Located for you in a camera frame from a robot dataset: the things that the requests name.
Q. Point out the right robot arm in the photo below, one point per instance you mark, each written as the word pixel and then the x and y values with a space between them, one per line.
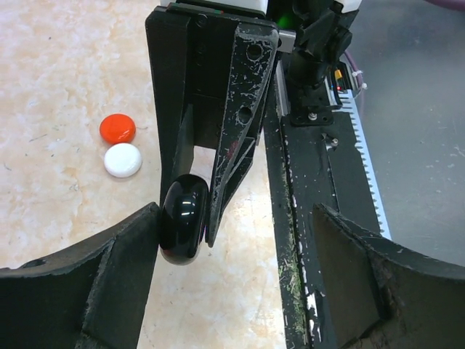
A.
pixel 314 35

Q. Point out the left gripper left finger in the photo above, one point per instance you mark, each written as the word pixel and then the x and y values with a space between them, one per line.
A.
pixel 92 294

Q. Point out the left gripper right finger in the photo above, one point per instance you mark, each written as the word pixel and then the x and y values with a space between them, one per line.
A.
pixel 384 295

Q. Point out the white slotted cable duct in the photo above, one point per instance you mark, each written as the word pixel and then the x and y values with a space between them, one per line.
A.
pixel 349 105

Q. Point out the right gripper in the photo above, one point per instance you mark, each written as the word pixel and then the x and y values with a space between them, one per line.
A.
pixel 190 46

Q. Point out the black round charging case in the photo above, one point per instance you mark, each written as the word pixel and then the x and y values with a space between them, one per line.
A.
pixel 183 219

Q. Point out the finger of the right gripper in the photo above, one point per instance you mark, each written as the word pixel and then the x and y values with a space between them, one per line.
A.
pixel 252 59

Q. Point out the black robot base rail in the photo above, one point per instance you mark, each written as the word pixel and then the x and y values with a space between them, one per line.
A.
pixel 307 166

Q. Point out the white round charging case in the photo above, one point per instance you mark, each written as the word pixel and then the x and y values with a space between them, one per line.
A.
pixel 122 160

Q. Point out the orange charging case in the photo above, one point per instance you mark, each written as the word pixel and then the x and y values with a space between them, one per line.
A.
pixel 117 128

